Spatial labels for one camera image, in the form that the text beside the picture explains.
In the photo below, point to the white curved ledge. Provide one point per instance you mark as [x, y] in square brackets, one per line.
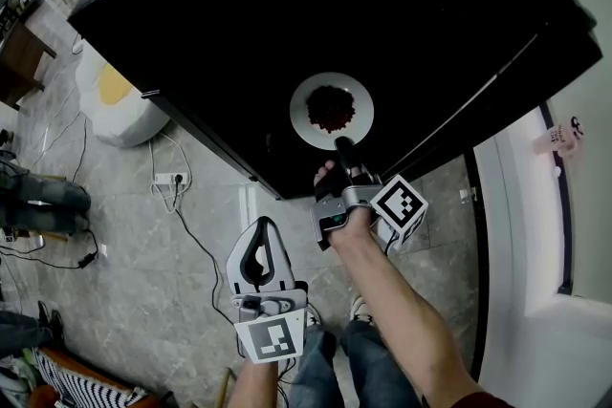
[521, 205]

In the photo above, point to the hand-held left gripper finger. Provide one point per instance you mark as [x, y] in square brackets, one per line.
[283, 263]
[234, 267]

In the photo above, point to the orange sofa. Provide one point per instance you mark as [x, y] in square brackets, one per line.
[43, 399]

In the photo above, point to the person's right forearm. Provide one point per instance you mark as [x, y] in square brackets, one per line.
[397, 301]

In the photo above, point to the pile of dark red beans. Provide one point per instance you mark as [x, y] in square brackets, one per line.
[331, 108]

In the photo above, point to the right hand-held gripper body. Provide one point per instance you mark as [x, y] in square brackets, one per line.
[401, 205]

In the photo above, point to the person's blue jeans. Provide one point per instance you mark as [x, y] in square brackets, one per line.
[373, 363]

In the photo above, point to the wooden chair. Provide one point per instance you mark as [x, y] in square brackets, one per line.
[225, 389]

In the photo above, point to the person's right hand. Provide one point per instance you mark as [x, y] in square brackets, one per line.
[330, 181]

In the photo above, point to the person's red shirt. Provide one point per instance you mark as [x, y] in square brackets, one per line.
[483, 401]

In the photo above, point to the white plate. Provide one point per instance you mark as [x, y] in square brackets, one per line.
[299, 110]

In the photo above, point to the person's white shoe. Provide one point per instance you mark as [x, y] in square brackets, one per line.
[362, 310]

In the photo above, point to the black-white striped cloth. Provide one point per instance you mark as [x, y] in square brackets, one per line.
[72, 382]

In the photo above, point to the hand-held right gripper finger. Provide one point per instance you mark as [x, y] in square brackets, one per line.
[348, 155]

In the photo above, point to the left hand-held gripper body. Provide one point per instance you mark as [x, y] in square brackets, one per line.
[272, 334]

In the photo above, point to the white flower-shaped beanbag chair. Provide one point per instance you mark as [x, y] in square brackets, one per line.
[119, 124]

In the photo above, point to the white power strip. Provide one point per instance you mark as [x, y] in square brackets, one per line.
[167, 178]

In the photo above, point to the person's left forearm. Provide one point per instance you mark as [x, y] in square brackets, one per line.
[253, 384]

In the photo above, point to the brown wooden desk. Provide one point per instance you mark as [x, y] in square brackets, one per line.
[24, 57]

